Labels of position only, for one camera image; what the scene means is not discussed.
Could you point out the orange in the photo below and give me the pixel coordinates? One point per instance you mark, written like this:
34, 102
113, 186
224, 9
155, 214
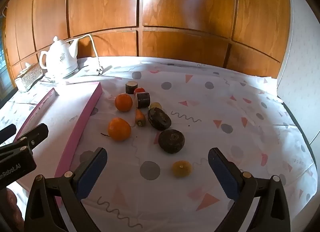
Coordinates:
119, 130
123, 102

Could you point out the white ceramic electric kettle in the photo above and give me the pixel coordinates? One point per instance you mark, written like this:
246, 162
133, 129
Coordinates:
61, 58

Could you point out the dark log piece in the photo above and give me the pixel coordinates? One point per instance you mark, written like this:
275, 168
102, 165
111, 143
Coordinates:
143, 100

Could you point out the dark round avocado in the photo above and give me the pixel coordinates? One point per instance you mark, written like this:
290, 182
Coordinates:
171, 141

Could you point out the upright wooden log piece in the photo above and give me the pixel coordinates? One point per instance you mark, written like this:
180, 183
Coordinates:
130, 87

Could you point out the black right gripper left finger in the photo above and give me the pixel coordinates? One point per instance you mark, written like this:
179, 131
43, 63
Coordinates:
43, 213

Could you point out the wooden wall cabinet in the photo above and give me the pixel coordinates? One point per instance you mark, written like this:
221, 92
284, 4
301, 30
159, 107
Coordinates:
248, 36

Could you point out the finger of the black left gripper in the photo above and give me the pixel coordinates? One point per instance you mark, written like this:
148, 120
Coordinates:
34, 137
7, 132

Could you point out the pink rimmed white tray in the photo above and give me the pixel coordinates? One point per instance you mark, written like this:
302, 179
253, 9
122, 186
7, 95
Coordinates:
65, 110

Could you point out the patterned white tablecloth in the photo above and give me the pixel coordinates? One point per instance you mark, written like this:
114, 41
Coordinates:
212, 107

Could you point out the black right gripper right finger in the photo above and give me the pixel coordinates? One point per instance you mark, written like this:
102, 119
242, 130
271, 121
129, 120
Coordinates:
272, 212

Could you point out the person's left hand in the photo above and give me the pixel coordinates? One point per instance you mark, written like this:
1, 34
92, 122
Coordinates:
11, 216

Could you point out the dark elongated avocado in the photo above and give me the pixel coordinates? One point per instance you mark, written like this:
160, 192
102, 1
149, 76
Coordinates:
158, 119

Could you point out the red tomato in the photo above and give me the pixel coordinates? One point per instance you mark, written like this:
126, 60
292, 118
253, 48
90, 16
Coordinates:
139, 90

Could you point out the small orange carrot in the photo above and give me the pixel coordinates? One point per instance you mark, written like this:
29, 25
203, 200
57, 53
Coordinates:
140, 119

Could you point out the glittery tissue box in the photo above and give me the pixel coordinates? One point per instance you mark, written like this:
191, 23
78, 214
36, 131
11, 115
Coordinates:
28, 77

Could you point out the yellow-green round fruit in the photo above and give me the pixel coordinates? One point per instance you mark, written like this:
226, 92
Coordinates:
155, 105

